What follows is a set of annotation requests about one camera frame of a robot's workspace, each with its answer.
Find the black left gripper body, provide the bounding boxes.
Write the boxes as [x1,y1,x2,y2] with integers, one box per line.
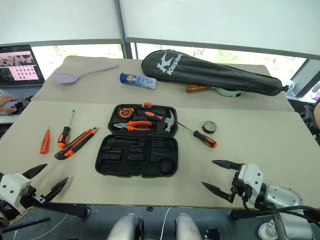
[21,184,48,208]

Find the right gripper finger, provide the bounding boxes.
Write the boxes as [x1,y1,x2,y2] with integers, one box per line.
[201,181,236,204]
[211,159,244,172]

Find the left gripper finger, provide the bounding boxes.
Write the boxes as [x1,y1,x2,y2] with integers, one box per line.
[22,163,48,180]
[45,176,70,202]

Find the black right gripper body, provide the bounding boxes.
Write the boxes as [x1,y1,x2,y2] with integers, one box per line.
[231,169,252,202]

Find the orange voltage tester pen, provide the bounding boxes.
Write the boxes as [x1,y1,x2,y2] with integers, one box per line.
[39,126,51,155]

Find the orange black screwdriver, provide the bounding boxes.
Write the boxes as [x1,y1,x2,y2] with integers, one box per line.
[57,109,76,149]
[177,121,218,149]

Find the black electrical tape roll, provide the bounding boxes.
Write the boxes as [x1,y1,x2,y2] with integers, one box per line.
[201,120,218,134]

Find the orange black utility knife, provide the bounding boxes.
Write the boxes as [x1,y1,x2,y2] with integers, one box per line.
[54,126,100,161]

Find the black smartphone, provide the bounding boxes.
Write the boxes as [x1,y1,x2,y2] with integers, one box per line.
[6,95,34,116]

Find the black tool case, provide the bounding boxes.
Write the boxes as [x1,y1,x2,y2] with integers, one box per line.
[94,103,179,179]

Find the bystander bare hand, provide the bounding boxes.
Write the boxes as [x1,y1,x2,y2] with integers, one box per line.
[0,96,20,113]

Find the silver rounded robot leg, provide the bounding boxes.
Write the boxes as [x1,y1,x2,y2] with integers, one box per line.
[174,212,204,240]
[106,213,145,240]

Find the orange black claw hammer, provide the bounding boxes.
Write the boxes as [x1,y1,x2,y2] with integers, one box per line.
[136,108,176,134]

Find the black office chair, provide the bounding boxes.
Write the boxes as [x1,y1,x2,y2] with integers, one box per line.
[301,104,320,146]

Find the black Kason racket bag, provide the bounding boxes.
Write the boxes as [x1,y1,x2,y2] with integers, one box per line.
[141,49,289,97]

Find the orange black pliers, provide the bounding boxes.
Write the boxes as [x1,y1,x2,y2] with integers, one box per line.
[112,120,154,132]

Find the purple silicone spatula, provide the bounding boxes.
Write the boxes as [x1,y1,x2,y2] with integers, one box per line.
[53,64,120,85]

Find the orange black tape measure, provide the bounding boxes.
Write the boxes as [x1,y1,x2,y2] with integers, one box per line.
[118,107,136,119]

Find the grey laptop computer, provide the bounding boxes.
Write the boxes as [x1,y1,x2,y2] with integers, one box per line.
[0,44,46,101]

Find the blue printed cylindrical can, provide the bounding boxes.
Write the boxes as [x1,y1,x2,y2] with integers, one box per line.
[119,72,159,91]

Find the white roller blind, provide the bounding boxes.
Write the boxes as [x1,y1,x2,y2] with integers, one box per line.
[119,0,320,56]
[0,0,124,45]

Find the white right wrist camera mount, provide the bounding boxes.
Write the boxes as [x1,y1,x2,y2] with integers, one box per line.
[237,163,265,205]

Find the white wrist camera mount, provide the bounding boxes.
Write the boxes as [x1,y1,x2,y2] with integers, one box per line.
[237,163,265,205]
[0,172,31,216]

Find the black table frame bar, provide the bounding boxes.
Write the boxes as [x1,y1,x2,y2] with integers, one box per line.
[31,201,91,219]

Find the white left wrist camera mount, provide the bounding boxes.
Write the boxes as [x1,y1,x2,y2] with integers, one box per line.
[0,172,31,216]

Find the thin white cable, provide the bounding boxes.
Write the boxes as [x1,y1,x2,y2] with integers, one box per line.
[161,206,171,240]

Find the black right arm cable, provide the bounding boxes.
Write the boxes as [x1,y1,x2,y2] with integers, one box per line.
[241,197,320,225]

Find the brown wooden handle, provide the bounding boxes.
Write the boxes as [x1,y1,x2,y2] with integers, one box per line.
[185,84,214,94]

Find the grey window frame post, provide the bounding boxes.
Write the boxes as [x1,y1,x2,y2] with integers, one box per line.
[113,0,139,60]

